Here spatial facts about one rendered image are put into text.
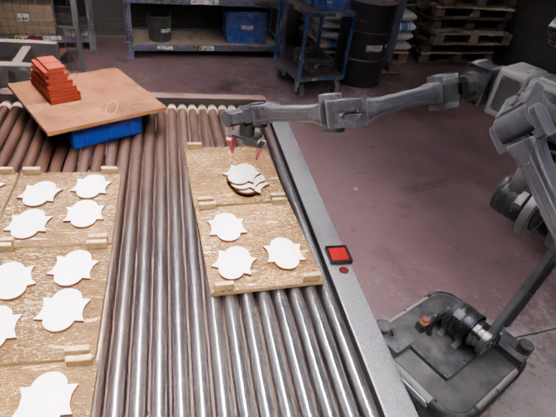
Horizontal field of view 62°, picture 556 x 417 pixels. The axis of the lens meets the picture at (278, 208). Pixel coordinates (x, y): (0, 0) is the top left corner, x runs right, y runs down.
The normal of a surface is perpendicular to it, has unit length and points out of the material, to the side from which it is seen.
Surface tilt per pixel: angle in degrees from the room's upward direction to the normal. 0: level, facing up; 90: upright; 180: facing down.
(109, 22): 90
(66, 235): 0
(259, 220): 0
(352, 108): 83
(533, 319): 0
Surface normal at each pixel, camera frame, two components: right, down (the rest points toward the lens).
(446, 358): 0.11, -0.79
